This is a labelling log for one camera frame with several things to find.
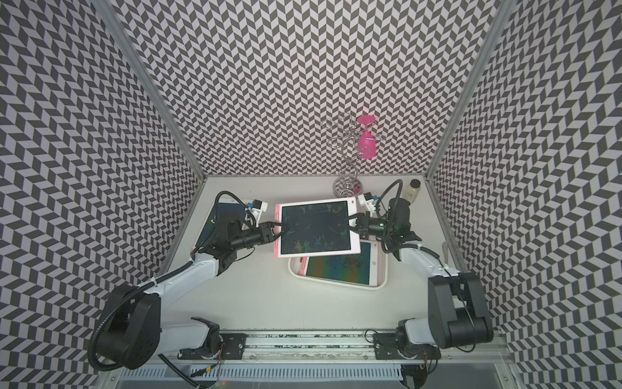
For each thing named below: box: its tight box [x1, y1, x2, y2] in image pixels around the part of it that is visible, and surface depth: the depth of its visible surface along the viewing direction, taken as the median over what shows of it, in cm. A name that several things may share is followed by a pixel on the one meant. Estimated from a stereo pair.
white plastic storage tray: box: [288, 235, 388, 291], surface depth 87 cm
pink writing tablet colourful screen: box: [197, 202, 247, 249], surface depth 67 cm
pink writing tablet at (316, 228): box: [274, 196, 362, 259], surface depth 79 cm
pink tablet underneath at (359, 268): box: [299, 239, 379, 287], surface depth 89 cm
